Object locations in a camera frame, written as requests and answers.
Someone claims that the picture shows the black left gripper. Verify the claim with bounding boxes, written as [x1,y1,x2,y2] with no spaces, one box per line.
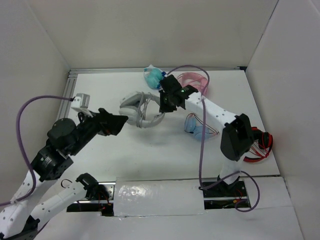
[70,106,130,155]

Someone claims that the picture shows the white grey headphones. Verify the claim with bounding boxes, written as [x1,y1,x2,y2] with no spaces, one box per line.
[118,91,165,129]

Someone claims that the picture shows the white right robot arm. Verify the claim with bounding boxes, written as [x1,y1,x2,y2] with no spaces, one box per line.
[159,75,255,196]

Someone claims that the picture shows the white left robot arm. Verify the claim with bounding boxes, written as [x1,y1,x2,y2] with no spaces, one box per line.
[0,108,128,240]

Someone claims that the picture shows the teal headphones in plastic bag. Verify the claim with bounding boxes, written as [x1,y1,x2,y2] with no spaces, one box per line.
[143,64,167,90]

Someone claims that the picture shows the pink headphones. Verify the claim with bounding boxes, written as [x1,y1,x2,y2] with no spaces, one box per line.
[177,72,208,95]

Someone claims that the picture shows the light blue headphones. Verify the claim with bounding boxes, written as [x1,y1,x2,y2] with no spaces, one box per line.
[184,115,214,141]

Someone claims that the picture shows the red black headphones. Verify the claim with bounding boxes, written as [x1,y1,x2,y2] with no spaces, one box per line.
[243,126,274,164]

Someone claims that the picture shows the white taped cover sheet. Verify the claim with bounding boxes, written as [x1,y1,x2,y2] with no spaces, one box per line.
[113,180,205,217]

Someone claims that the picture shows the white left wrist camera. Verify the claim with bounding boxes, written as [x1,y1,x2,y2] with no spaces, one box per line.
[70,93,90,111]

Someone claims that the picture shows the aluminium frame rail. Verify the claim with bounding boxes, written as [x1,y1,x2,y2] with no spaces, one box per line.
[47,66,247,153]

